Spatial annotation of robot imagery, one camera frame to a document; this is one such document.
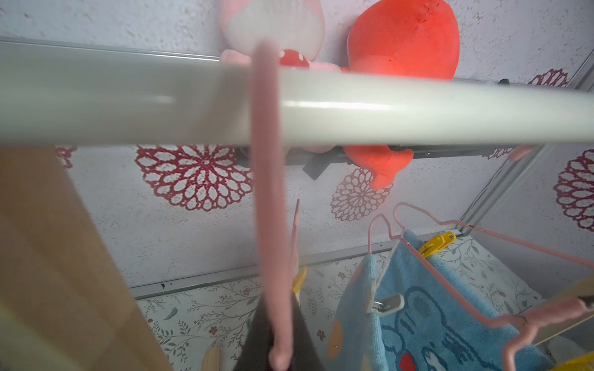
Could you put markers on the pink wire hanger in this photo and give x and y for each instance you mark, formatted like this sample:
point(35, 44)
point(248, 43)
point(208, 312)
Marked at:
point(267, 159)
point(520, 352)
point(491, 233)

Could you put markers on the grey clothespin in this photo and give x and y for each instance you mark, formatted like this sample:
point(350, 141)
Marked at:
point(382, 306)

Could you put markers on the yellow clothespin on blue towel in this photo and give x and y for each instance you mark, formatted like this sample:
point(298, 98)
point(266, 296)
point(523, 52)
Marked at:
point(437, 244)

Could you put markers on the pink frog plush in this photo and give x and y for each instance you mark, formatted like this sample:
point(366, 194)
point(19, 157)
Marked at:
point(298, 28)

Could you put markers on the light blue patterned towel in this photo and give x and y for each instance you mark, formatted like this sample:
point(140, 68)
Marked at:
point(355, 342)

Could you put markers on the orange red plush toy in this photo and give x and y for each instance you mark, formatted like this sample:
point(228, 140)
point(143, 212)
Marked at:
point(405, 38)

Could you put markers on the blue bear towel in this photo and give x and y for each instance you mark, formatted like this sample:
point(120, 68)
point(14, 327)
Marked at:
point(433, 331)

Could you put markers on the wooden clothes rack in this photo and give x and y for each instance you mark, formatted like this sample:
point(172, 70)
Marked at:
point(62, 297)

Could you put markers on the black wall shelf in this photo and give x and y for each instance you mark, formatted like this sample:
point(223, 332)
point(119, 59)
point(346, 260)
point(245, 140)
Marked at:
point(314, 164)

